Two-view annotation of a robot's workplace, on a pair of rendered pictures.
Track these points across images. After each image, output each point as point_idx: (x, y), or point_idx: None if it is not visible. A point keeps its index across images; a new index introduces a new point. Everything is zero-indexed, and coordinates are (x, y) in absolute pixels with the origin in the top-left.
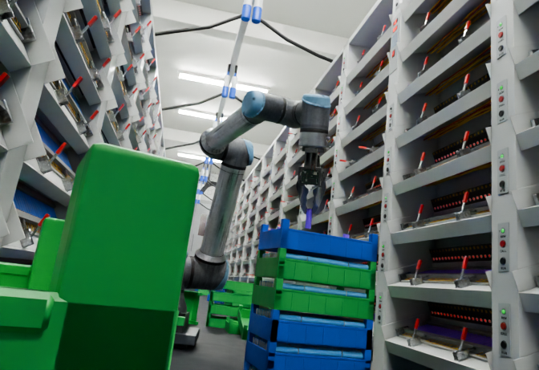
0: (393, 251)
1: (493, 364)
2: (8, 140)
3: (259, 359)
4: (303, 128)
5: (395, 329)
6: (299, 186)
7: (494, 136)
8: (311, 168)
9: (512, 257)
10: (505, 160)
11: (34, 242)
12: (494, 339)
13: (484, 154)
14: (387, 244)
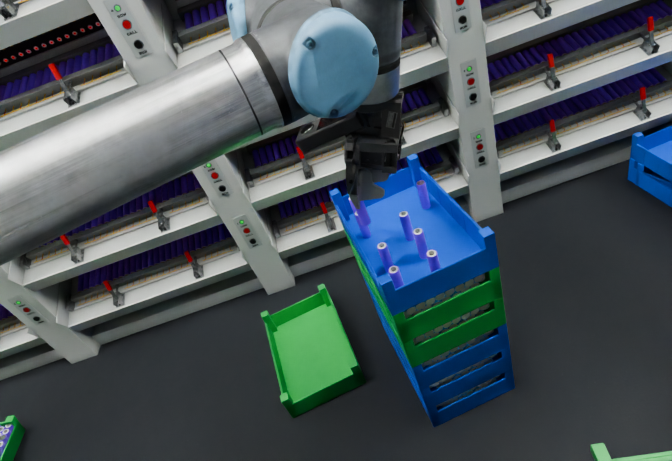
0: (229, 161)
1: (469, 178)
2: None
3: (484, 375)
4: (389, 65)
5: (272, 234)
6: (356, 177)
7: None
8: (402, 131)
9: (483, 88)
10: None
11: None
12: (468, 161)
13: None
14: (217, 159)
